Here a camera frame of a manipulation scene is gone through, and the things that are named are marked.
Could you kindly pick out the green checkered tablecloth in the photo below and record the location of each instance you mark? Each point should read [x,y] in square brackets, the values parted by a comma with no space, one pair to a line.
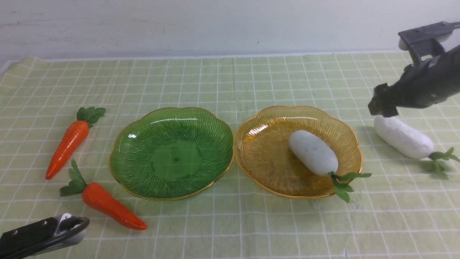
[401,212]

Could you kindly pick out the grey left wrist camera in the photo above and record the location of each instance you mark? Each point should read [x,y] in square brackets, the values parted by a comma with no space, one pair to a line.
[70,231]

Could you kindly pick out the orange toy carrot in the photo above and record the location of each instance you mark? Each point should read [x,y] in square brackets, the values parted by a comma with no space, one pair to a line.
[96,197]
[73,138]

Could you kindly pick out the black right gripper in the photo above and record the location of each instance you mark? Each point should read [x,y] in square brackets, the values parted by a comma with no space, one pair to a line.
[431,82]

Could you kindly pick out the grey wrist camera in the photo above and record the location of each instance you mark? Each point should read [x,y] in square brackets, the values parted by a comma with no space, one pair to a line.
[426,40]
[70,231]

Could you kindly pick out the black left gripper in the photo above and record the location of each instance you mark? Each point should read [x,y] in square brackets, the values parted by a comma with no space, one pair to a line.
[27,240]

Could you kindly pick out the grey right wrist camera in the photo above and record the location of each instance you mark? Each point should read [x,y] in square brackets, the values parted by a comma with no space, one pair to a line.
[426,40]

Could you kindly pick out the white toy radish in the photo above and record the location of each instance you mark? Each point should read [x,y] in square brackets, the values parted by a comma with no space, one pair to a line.
[320,159]
[409,141]

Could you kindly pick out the amber ribbed plastic plate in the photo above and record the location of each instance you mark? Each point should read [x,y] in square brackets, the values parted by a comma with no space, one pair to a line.
[263,154]

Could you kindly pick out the green ribbed plastic plate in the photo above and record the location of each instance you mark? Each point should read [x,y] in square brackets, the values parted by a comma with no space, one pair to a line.
[172,153]

